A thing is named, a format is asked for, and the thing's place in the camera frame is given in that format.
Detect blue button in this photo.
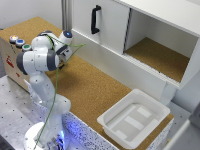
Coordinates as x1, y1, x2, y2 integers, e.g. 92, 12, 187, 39
15, 38, 26, 48

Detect red button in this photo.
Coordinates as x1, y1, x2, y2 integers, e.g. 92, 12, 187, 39
9, 34, 19, 44

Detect white sliding door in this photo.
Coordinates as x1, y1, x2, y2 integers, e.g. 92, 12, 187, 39
72, 0, 131, 56

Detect white plastic box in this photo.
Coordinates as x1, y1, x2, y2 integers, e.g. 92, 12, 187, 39
96, 88, 172, 150

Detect white cabinet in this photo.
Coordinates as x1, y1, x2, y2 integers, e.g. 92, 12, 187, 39
70, 0, 200, 108

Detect green cable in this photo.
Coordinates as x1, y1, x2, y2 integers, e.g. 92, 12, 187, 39
32, 33, 87, 150

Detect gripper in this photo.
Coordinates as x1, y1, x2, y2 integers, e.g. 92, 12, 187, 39
55, 44, 73, 64

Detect black door handle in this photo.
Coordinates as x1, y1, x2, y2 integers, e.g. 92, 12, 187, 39
90, 4, 102, 35

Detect green button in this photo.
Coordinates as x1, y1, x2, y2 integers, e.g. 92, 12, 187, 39
21, 43, 32, 53

